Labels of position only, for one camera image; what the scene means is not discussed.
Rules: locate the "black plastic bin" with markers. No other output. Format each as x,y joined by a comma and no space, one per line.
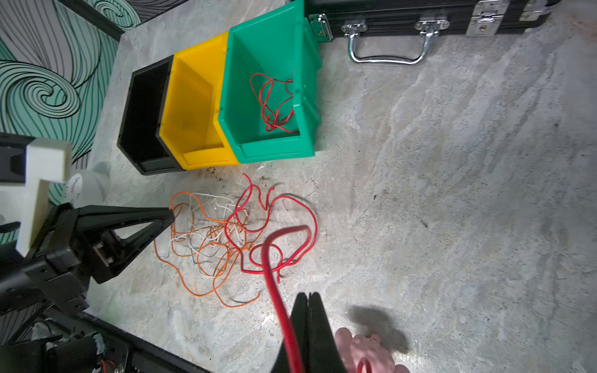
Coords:
139,136

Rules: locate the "black corner frame post left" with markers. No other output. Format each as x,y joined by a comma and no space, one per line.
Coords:
93,16

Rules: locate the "pink crumpled object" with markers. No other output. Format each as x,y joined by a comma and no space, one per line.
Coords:
365,354

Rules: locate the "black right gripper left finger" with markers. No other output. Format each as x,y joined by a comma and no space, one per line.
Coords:
291,356

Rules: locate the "yellow plastic bin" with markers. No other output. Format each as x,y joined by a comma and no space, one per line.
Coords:
190,126

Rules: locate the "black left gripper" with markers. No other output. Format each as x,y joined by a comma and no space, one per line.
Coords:
73,247

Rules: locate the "black ribbed carrying case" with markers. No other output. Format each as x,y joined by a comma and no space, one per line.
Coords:
427,19

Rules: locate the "green plastic bin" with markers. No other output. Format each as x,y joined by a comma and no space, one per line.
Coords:
269,93

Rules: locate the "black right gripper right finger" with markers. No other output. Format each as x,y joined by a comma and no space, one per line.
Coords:
322,352

